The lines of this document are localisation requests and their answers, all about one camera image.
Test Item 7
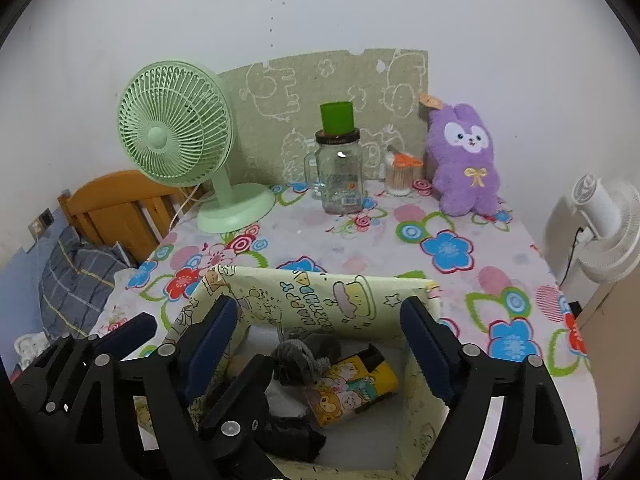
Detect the grey knitted soft item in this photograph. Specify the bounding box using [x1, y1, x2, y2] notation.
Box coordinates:
[271, 333, 342, 387]

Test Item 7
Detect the grey plaid pillow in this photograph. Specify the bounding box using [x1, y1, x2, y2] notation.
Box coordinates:
[38, 226, 132, 340]

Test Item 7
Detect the floral tablecloth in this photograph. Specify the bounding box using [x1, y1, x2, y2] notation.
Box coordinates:
[93, 180, 600, 479]

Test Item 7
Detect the yellow cartoon fabric storage box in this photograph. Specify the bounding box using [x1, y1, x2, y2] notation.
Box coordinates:
[163, 266, 448, 479]

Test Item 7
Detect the yellow cartoon tissue pack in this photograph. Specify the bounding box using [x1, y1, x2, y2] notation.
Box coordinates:
[305, 344, 399, 428]

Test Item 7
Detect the white standing fan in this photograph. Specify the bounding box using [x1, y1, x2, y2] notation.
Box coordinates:
[559, 172, 639, 285]

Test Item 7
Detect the green desk fan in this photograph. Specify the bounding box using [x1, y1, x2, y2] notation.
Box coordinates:
[117, 60, 276, 233]

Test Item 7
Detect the glass mason jar mug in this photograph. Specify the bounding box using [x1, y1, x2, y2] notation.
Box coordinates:
[304, 129, 364, 214]

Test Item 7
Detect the purple plush bunny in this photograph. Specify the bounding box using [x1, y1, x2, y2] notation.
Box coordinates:
[426, 103, 500, 217]

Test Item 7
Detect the green cartoon cardboard panel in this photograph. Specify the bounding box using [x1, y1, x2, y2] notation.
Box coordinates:
[219, 49, 428, 184]

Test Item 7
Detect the cotton swab jar orange lid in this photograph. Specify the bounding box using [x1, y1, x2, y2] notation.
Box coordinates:
[384, 145, 423, 196]

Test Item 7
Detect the green plastic cup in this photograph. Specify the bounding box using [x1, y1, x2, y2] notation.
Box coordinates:
[320, 101, 355, 136]

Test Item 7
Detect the wall power outlet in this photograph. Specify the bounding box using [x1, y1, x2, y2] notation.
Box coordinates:
[28, 208, 54, 240]

